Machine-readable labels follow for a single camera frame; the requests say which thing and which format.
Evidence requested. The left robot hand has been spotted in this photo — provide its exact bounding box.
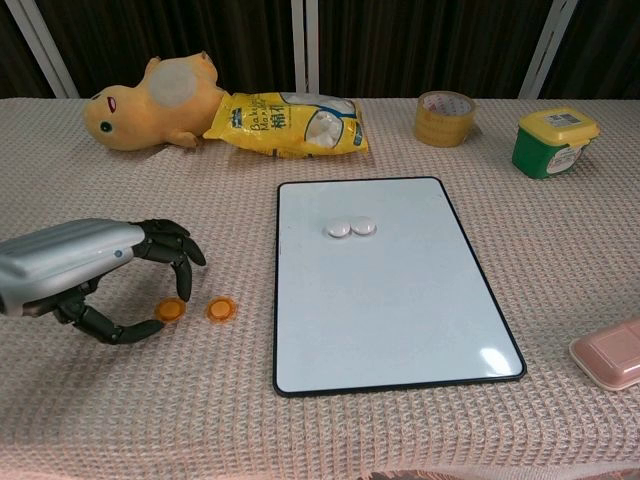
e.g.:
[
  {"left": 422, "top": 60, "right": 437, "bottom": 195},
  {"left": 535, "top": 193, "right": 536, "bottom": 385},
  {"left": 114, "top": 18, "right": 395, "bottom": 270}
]
[{"left": 0, "top": 217, "right": 207, "bottom": 346}]

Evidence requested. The orange round token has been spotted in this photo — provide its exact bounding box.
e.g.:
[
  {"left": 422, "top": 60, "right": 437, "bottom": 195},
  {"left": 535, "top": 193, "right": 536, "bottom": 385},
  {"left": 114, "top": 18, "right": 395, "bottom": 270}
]
[
  {"left": 153, "top": 297, "right": 187, "bottom": 325},
  {"left": 205, "top": 296, "right": 238, "bottom": 324}
]

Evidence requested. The white round magnet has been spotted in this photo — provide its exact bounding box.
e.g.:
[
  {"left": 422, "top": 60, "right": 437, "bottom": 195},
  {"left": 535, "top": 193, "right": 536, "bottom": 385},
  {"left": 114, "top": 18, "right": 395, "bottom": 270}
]
[
  {"left": 349, "top": 215, "right": 379, "bottom": 237},
  {"left": 323, "top": 218, "right": 354, "bottom": 239}
]

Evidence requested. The white rectangular board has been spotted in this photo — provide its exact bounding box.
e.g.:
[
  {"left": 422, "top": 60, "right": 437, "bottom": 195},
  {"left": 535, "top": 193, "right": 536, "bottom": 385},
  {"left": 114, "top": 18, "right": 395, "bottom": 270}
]
[{"left": 272, "top": 176, "right": 528, "bottom": 399}]

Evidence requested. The yellow plush toy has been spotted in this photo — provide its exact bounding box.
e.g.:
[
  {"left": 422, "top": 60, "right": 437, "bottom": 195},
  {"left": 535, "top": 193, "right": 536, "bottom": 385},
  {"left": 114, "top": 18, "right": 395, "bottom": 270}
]
[{"left": 82, "top": 49, "right": 226, "bottom": 152}]

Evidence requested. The beige waffle tablecloth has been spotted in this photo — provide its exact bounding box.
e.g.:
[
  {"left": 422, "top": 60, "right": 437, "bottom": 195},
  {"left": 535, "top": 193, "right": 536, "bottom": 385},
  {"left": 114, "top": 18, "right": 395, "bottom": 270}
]
[{"left": 0, "top": 97, "right": 640, "bottom": 480}]

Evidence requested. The yellow marshmallow bag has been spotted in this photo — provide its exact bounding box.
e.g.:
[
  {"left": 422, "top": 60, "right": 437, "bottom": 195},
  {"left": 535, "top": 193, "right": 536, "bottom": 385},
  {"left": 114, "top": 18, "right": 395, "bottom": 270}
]
[{"left": 202, "top": 91, "right": 370, "bottom": 160}]

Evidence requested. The yellow tape roll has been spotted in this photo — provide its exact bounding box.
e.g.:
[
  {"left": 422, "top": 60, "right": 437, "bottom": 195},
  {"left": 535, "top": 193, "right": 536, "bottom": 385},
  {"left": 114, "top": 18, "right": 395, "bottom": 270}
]
[{"left": 413, "top": 90, "right": 477, "bottom": 148}]

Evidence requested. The dark pleated curtain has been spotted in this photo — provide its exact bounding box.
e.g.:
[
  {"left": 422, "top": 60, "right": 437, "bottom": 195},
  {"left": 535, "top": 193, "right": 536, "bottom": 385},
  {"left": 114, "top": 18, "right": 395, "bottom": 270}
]
[{"left": 0, "top": 0, "right": 640, "bottom": 100}]

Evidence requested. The green tub yellow lid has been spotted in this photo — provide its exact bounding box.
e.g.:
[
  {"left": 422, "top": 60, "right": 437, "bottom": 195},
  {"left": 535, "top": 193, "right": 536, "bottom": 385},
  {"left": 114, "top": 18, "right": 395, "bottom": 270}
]
[{"left": 510, "top": 108, "right": 601, "bottom": 180}]

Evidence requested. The pink pencil case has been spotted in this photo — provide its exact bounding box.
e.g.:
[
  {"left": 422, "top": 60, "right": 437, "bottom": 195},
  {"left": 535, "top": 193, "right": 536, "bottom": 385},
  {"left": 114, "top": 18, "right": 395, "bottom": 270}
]
[{"left": 568, "top": 314, "right": 640, "bottom": 392}]

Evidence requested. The white frame post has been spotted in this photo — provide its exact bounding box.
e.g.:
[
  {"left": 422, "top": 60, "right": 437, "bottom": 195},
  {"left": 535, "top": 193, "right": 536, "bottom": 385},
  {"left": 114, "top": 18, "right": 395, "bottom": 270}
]
[
  {"left": 291, "top": 0, "right": 320, "bottom": 96},
  {"left": 518, "top": 0, "right": 580, "bottom": 99},
  {"left": 4, "top": 0, "right": 80, "bottom": 99}
]

